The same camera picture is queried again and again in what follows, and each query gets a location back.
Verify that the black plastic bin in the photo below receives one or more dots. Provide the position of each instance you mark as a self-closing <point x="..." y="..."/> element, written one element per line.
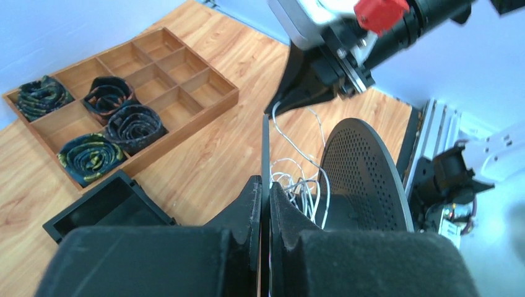
<point x="117" y="201"/>

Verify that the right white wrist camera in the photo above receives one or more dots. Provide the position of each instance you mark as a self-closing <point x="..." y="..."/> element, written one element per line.
<point x="304" y="21"/>

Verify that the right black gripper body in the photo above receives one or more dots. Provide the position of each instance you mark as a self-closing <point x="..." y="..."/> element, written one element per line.
<point x="319" y="74"/>

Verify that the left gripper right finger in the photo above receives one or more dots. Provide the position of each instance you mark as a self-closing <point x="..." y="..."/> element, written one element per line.
<point x="308" y="261"/>

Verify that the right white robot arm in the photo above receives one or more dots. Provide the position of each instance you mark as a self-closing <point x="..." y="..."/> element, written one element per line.
<point x="476" y="164"/>

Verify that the coiled cable yellow green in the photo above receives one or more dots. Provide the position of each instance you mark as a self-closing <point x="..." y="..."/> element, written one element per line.
<point x="89" y="157"/>

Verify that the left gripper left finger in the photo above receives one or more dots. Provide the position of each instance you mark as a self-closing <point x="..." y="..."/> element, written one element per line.
<point x="216" y="259"/>

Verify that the black cable spool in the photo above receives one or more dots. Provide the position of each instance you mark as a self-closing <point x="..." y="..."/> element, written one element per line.
<point x="360" y="188"/>

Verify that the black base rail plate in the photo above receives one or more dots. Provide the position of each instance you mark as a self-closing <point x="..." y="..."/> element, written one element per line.
<point x="409" y="143"/>

